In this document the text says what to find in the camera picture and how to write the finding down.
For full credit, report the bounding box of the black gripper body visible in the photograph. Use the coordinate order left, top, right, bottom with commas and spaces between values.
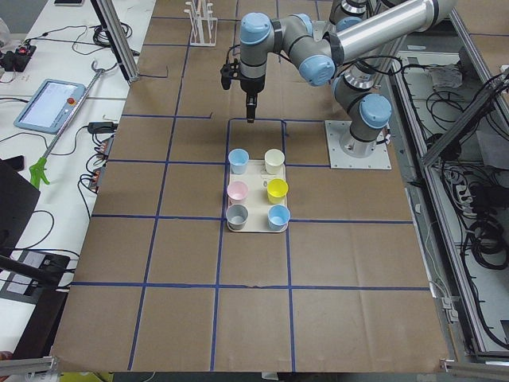
240, 75, 266, 104

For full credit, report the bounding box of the light blue cup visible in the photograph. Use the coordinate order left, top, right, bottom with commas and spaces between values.
228, 148, 250, 174
267, 205, 290, 232

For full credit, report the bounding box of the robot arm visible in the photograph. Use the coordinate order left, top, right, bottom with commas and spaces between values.
328, 0, 385, 32
236, 1, 456, 158

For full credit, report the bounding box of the pale green cup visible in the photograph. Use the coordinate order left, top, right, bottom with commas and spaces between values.
264, 148, 286, 174

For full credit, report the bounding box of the pink cup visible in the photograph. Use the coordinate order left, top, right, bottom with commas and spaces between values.
227, 181, 249, 205

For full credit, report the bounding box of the yellow cup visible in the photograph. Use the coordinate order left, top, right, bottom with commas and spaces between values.
266, 178, 289, 205

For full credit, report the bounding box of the grey cup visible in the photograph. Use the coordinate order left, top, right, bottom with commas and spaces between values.
226, 204, 249, 231

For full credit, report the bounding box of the cream plastic tray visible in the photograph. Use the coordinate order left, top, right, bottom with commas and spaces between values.
228, 159, 288, 233

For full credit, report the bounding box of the blue teach pendant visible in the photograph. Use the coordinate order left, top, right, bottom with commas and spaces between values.
14, 79, 85, 134

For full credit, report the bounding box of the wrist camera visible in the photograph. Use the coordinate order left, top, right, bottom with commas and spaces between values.
220, 59, 239, 91

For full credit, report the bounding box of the white wire cup rack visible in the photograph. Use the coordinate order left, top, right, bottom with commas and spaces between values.
184, 0, 218, 47

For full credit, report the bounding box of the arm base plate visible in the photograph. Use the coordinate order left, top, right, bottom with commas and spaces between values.
324, 120, 392, 170
312, 20, 340, 49

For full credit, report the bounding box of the aluminium frame post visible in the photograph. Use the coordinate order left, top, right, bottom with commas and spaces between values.
91, 0, 139, 84

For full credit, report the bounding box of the green handled reacher grabber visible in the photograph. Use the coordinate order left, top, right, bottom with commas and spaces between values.
29, 60, 118, 189

